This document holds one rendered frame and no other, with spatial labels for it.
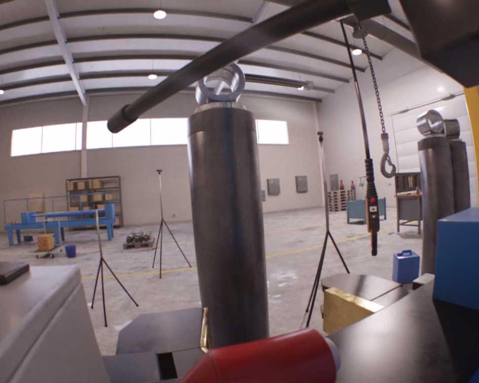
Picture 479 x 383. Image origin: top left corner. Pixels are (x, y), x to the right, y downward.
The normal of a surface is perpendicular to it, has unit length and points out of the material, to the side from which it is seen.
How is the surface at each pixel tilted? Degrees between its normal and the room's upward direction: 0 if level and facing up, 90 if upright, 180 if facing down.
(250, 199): 90
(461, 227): 90
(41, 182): 90
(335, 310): 90
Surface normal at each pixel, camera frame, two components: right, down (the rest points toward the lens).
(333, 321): -0.94, 0.07
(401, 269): -0.31, 0.01
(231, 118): 0.31, -0.03
